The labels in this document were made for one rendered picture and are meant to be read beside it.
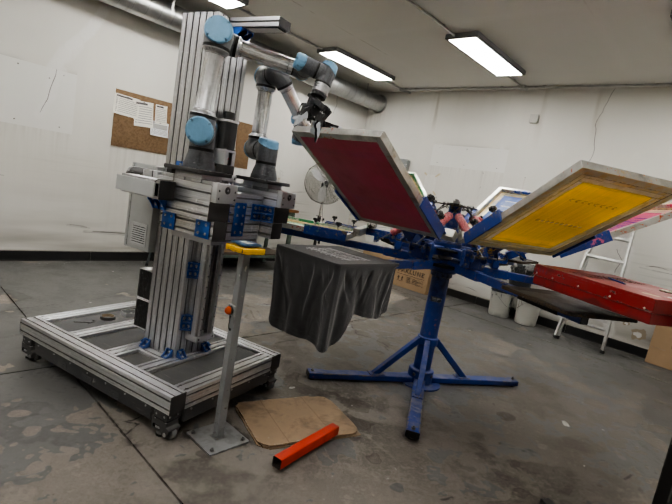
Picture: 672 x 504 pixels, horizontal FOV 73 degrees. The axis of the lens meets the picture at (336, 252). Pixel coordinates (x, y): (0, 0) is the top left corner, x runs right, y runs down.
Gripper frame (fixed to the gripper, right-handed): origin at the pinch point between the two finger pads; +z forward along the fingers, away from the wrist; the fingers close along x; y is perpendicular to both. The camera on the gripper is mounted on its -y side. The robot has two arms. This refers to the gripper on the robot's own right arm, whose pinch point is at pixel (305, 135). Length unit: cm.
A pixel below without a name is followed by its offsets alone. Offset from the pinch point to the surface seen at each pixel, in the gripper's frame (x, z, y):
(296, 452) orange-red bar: -45, 135, -25
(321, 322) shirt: -36, 76, -18
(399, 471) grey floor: -86, 129, -56
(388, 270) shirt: -65, 40, -23
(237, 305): -9, 82, 10
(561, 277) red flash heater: -73, 20, -100
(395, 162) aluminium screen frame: -30.2, -4.3, -29.3
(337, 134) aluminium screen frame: -14.3, -8.3, -3.8
